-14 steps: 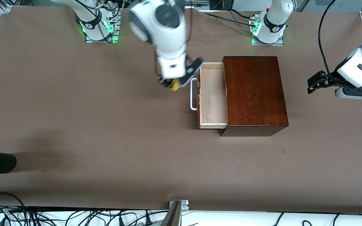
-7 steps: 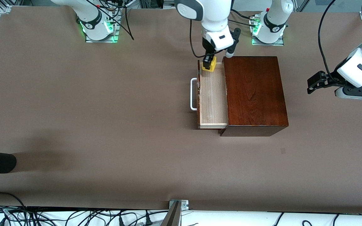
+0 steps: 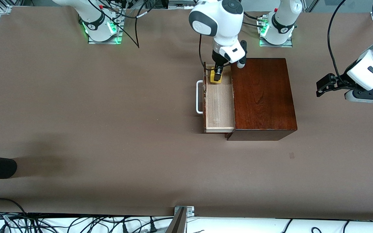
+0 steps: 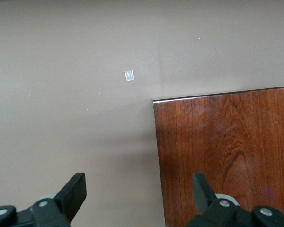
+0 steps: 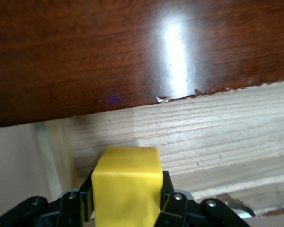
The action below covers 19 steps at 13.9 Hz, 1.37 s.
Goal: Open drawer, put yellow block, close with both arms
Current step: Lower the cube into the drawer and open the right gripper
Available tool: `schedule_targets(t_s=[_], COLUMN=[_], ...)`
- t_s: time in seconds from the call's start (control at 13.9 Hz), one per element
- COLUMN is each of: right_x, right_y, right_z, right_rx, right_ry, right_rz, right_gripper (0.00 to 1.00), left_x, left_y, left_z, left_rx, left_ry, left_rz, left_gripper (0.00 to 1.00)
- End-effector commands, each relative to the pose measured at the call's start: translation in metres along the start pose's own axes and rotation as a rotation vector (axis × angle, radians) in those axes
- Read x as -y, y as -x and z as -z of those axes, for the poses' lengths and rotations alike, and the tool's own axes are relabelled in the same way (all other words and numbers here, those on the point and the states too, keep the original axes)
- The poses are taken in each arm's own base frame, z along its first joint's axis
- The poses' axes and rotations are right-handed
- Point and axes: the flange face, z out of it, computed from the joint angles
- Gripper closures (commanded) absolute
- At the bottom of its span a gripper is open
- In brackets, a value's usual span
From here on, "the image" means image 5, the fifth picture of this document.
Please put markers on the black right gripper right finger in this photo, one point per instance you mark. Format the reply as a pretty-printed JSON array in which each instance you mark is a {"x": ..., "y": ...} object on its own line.
[{"x": 184, "y": 210}]

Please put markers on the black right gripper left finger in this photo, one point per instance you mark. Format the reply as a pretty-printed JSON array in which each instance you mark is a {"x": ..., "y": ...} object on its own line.
[{"x": 49, "y": 210}]

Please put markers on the yellow cube block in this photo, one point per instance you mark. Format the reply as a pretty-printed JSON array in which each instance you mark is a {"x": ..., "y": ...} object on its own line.
[{"x": 125, "y": 189}]

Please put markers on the wooden drawer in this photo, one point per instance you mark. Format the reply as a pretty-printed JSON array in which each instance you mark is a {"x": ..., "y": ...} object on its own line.
[{"x": 203, "y": 132}]

